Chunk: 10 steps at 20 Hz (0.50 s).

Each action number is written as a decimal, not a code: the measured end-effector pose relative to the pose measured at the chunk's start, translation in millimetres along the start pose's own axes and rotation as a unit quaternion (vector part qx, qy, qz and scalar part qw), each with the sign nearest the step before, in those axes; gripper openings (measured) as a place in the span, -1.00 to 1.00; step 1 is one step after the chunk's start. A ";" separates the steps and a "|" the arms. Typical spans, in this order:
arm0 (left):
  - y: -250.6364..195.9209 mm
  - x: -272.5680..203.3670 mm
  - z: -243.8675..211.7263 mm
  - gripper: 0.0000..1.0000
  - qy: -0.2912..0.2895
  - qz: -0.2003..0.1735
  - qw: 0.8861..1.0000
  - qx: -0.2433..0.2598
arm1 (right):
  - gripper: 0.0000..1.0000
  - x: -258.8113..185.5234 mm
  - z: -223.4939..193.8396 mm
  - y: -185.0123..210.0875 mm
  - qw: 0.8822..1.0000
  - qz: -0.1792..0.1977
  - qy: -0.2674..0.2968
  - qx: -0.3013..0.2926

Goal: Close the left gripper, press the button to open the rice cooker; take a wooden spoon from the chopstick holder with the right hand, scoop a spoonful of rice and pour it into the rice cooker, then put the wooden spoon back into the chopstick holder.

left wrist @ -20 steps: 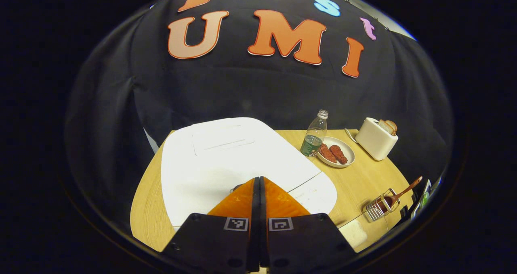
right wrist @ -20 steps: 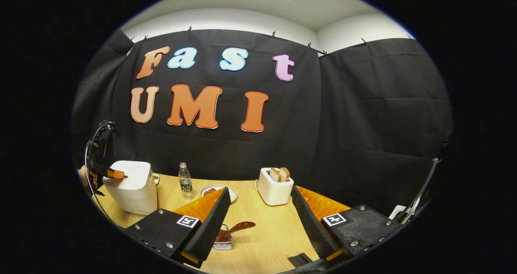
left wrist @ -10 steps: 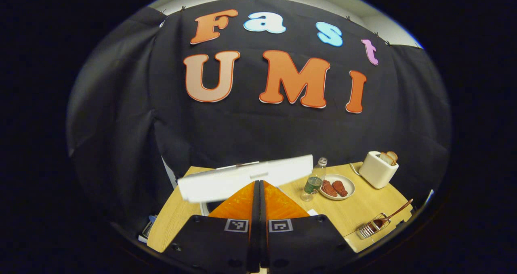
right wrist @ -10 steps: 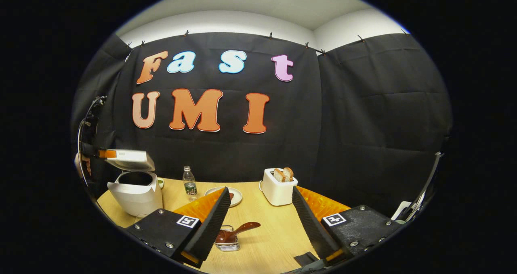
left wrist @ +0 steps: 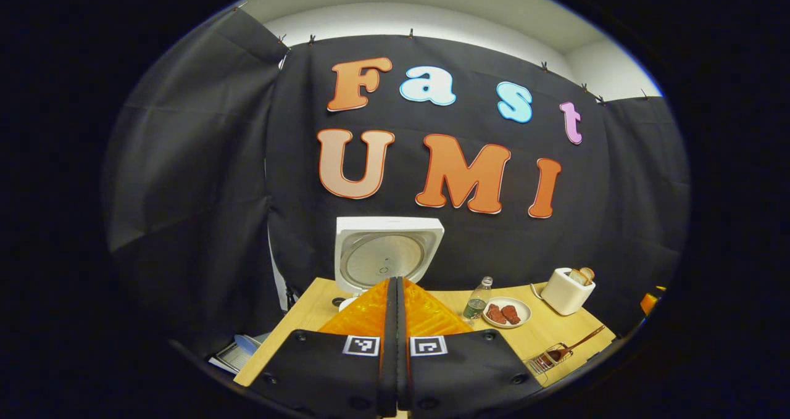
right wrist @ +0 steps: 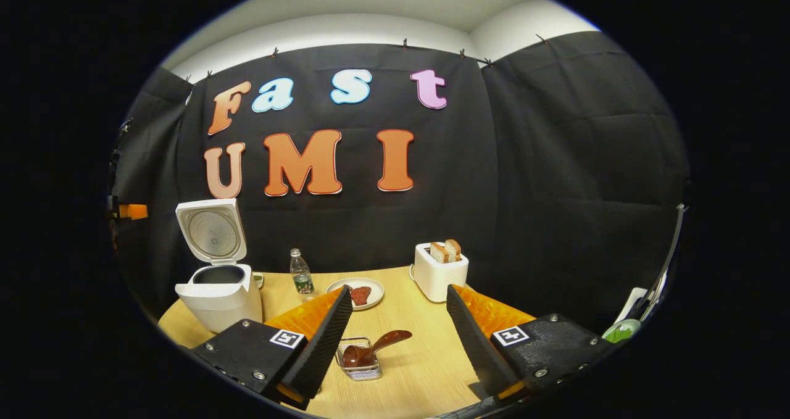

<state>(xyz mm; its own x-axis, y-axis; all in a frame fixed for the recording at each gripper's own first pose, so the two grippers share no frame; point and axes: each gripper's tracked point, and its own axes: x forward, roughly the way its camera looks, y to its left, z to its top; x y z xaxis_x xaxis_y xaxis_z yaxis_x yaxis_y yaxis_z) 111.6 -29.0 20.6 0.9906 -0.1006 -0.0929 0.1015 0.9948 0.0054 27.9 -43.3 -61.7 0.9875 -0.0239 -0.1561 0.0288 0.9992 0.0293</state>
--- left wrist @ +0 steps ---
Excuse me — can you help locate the white rice cooker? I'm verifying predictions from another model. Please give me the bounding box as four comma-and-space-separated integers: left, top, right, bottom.
335, 217, 445, 312

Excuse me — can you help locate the stack of papers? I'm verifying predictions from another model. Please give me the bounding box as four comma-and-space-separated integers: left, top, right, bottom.
209, 334, 270, 375

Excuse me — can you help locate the black backdrop cloth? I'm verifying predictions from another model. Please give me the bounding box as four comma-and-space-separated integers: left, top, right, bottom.
105, 7, 690, 361

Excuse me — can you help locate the white toaster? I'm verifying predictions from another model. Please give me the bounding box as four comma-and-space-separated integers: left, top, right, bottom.
541, 268, 597, 316

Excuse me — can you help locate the white round plate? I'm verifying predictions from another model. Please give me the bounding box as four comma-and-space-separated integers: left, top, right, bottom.
481, 297, 532, 329

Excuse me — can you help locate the clear plastic water bottle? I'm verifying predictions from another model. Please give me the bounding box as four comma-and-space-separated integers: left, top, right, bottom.
463, 276, 494, 321

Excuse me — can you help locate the dark wooden spoon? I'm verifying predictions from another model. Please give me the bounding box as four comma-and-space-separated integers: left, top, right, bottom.
536, 325, 606, 368

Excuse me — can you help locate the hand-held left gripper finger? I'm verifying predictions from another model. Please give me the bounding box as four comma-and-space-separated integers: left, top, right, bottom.
247, 276, 399, 418
397, 276, 544, 418

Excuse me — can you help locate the wire chopstick holder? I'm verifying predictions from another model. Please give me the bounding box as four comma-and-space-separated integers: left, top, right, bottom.
523, 343, 575, 384

